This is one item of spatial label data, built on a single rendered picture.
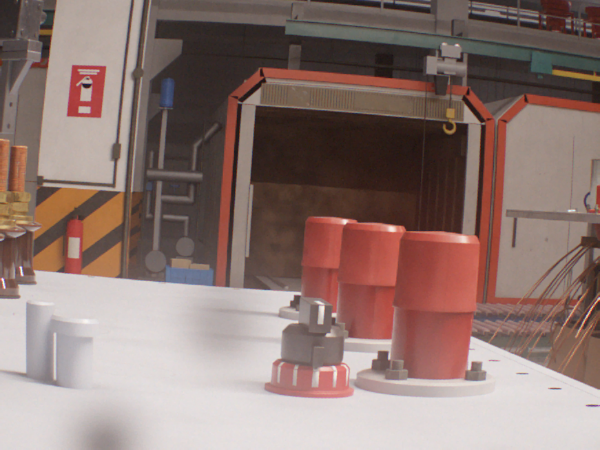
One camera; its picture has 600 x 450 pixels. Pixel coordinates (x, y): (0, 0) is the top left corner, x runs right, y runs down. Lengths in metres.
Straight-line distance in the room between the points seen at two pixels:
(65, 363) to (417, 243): 0.32
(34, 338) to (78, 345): 0.04
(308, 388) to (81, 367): 0.19
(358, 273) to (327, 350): 0.38
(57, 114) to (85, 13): 0.95
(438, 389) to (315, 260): 0.70
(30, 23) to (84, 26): 10.37
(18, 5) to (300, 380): 0.56
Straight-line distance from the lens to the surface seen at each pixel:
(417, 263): 1.09
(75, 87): 11.70
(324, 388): 1.04
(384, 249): 1.41
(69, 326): 0.96
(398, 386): 1.08
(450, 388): 1.07
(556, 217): 4.14
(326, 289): 1.74
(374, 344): 1.39
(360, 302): 1.42
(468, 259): 1.10
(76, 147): 11.67
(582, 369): 4.35
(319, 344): 1.04
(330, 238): 1.74
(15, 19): 1.38
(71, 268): 11.53
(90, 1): 11.79
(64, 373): 0.97
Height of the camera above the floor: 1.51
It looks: level
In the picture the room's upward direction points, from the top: 4 degrees clockwise
